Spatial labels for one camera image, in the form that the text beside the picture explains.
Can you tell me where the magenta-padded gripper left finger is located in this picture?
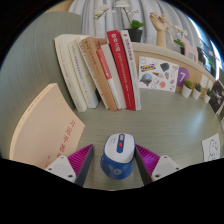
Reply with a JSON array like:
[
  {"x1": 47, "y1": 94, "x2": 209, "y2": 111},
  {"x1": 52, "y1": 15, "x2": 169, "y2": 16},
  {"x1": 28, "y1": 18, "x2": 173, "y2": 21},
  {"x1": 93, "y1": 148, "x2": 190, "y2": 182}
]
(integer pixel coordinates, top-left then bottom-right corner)
[{"x1": 44, "y1": 143, "x2": 95, "y2": 187}]

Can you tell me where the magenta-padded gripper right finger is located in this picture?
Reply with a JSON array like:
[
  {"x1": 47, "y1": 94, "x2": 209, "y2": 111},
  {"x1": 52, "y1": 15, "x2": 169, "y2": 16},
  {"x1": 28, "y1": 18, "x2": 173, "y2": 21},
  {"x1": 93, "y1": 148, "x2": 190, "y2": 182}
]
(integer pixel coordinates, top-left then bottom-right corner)
[{"x1": 133, "y1": 143, "x2": 183, "y2": 186}]

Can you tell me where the blue and white computer mouse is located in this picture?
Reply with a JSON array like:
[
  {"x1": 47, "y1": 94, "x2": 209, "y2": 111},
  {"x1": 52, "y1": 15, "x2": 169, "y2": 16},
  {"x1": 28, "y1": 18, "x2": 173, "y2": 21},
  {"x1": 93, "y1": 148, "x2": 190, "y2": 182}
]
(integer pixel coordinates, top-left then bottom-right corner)
[{"x1": 99, "y1": 132, "x2": 137, "y2": 181}]

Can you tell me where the white mouse pad with cartoon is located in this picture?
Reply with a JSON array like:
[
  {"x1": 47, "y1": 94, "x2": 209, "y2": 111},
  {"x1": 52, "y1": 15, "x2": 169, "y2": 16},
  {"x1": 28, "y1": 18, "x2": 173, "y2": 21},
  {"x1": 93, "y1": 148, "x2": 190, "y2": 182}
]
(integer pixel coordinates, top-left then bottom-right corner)
[{"x1": 201, "y1": 133, "x2": 222, "y2": 163}]

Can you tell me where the beige paperback book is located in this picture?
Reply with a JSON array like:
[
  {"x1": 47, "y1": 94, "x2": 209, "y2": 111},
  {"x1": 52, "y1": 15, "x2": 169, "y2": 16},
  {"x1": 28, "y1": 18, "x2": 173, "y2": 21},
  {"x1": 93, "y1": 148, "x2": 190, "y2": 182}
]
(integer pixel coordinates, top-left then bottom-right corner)
[{"x1": 9, "y1": 82, "x2": 86, "y2": 170}]

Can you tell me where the black cover book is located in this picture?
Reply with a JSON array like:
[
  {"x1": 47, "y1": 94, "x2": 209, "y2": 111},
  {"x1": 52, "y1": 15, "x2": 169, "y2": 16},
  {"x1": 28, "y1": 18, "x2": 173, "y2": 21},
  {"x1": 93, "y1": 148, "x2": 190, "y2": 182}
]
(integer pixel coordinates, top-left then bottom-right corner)
[{"x1": 208, "y1": 79, "x2": 224, "y2": 116}]

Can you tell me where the purple round number sign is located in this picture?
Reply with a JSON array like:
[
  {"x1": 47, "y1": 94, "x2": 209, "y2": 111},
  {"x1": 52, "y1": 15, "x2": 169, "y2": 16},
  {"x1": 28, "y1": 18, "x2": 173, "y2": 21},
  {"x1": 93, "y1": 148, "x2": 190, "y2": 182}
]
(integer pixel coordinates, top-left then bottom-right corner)
[{"x1": 175, "y1": 66, "x2": 191, "y2": 88}]

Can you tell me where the white sticker sheet card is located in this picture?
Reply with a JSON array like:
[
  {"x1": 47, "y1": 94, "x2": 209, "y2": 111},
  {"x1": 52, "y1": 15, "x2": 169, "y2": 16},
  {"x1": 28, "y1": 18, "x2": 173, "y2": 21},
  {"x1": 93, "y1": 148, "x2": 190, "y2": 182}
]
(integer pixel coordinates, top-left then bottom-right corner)
[{"x1": 137, "y1": 55, "x2": 180, "y2": 93}]

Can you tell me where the white book with red label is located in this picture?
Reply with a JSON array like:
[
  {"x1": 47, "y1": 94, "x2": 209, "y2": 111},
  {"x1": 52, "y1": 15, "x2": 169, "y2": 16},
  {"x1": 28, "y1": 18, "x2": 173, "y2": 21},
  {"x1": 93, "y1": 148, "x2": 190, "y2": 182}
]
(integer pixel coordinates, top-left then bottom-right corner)
[{"x1": 96, "y1": 44, "x2": 128, "y2": 110}]

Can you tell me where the thick cream book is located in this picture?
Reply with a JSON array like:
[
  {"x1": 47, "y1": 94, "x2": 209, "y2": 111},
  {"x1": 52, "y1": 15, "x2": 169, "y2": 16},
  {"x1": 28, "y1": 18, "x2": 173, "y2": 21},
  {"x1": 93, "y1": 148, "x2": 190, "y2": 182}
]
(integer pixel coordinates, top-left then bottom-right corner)
[{"x1": 54, "y1": 34, "x2": 88, "y2": 113}]

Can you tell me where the wooden desk shelf ledge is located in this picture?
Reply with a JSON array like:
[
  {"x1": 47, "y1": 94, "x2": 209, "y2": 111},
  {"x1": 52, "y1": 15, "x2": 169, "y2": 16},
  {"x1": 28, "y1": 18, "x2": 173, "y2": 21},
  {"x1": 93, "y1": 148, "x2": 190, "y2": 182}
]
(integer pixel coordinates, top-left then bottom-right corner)
[{"x1": 131, "y1": 41, "x2": 218, "y2": 88}]

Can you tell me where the black wooden horse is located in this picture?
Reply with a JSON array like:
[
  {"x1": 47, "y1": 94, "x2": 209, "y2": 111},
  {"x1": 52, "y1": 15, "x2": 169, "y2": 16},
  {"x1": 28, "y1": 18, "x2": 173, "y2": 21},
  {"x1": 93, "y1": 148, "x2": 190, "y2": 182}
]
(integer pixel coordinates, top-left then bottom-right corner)
[{"x1": 196, "y1": 46, "x2": 209, "y2": 66}]

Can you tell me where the pink wooden horse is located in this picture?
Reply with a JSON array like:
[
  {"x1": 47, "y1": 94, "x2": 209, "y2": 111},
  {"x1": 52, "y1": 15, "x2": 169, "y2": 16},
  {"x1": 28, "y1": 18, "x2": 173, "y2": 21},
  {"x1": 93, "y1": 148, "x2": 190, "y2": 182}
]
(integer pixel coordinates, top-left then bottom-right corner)
[{"x1": 181, "y1": 35, "x2": 199, "y2": 62}]

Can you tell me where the white orchid behind horses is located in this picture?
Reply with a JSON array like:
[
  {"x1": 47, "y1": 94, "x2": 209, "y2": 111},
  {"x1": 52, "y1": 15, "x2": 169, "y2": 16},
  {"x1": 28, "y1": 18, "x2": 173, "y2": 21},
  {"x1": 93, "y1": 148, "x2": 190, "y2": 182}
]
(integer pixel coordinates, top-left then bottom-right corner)
[{"x1": 173, "y1": 25, "x2": 188, "y2": 56}]

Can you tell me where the white orchid in black pot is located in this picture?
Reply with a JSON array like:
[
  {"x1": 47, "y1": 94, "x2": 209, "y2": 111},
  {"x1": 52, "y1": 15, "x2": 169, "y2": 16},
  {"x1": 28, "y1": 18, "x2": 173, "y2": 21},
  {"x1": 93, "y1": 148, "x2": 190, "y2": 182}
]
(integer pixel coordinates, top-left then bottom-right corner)
[{"x1": 93, "y1": 0, "x2": 146, "y2": 43}]

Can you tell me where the wooden hand model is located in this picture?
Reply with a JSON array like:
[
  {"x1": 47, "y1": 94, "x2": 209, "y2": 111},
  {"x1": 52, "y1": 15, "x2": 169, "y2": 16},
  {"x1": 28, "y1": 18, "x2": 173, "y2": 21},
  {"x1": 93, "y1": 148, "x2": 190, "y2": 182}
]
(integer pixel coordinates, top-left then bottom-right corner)
[{"x1": 148, "y1": 11, "x2": 171, "y2": 49}]

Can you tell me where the grey white curtain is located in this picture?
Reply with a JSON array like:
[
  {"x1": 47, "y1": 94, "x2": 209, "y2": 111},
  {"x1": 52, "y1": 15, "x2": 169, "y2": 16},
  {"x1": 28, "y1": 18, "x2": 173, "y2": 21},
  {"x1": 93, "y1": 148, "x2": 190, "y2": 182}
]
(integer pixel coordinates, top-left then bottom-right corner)
[{"x1": 68, "y1": 0, "x2": 201, "y2": 46}]

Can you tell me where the white wall socket plate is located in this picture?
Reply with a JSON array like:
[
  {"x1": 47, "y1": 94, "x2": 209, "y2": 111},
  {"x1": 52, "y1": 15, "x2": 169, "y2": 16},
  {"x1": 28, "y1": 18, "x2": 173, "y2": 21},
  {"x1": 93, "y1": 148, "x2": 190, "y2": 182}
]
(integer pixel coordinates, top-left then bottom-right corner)
[{"x1": 199, "y1": 73, "x2": 210, "y2": 89}]

